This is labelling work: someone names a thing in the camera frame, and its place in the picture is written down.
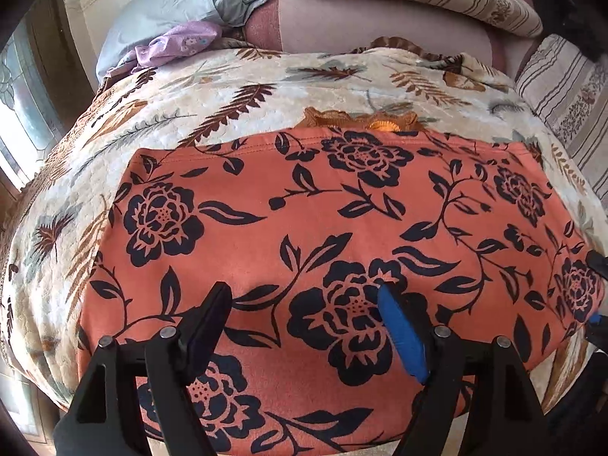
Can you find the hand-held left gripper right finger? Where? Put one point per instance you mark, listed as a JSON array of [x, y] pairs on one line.
[[403, 335]]

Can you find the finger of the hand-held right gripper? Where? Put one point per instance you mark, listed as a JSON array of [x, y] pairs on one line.
[[598, 261], [599, 327]]

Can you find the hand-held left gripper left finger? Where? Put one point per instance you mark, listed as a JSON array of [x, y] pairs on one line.
[[202, 330]]

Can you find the orange black floral garment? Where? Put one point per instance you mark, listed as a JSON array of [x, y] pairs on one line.
[[342, 228]]

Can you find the striped floral cushion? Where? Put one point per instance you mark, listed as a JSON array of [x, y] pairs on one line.
[[570, 99]]

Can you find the cream leaf print blanket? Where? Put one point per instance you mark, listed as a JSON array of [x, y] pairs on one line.
[[95, 161]]

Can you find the black cloth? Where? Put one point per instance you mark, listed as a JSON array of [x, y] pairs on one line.
[[570, 14]]

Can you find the purple floral cloth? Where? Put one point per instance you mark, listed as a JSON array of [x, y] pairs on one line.
[[180, 45]]

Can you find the patterned glass window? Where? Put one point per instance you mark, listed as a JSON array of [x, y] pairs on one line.
[[26, 104]]

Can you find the pink bed sheet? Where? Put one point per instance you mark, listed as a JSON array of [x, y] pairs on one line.
[[361, 23]]

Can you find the grey-blue pillow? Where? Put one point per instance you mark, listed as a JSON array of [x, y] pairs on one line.
[[156, 14]]

